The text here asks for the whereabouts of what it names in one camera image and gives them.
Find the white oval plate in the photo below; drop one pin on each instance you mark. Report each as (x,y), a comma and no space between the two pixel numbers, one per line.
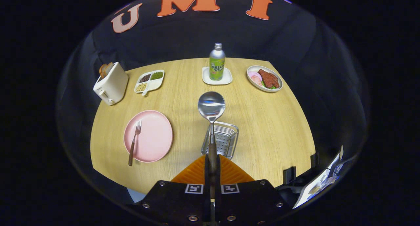
(254,84)

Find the green soda bottle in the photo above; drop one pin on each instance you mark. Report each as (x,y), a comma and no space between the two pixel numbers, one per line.
(217,66)

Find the brown fried meat piece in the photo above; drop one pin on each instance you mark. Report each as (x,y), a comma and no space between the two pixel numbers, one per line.
(269,79)

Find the white divided snack tray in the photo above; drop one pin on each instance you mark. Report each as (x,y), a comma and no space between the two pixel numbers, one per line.
(156,84)

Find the pile of yellow soybeans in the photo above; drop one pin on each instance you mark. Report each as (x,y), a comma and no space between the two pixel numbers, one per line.
(141,87)

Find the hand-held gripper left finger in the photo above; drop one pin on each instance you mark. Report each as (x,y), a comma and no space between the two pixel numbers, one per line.
(207,173)

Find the white toaster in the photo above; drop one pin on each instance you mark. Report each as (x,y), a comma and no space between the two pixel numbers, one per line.
(111,84)

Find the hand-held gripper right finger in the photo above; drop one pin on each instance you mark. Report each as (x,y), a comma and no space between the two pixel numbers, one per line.
(218,176)

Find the pile of green beans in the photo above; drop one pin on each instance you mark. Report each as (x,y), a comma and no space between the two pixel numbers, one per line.
(157,75)

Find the pink round plate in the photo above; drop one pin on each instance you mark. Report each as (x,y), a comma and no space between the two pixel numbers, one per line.
(154,137)

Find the green lettuce leaf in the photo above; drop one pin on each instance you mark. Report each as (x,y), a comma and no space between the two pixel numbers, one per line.
(263,84)

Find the black table clamp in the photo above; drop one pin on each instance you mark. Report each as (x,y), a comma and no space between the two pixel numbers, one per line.
(314,159)
(289,175)

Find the pile of dark red beans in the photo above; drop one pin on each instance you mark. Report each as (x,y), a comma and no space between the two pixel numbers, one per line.
(145,78)

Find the brown toast slice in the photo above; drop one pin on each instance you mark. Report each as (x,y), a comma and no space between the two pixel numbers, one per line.
(102,71)
(108,68)

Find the pink ham slices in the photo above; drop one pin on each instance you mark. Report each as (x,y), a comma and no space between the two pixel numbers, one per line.
(254,76)

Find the white square coaster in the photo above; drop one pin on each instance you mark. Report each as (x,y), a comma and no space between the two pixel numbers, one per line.
(206,79)

